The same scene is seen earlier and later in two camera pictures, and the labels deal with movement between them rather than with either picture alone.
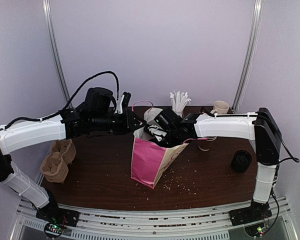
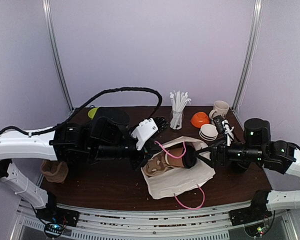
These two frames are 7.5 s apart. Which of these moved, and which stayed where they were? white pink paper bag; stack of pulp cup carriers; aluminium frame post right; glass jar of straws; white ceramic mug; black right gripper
Moved: white pink paper bag; black right gripper
Stayed: white ceramic mug; aluminium frame post right; glass jar of straws; stack of pulp cup carriers
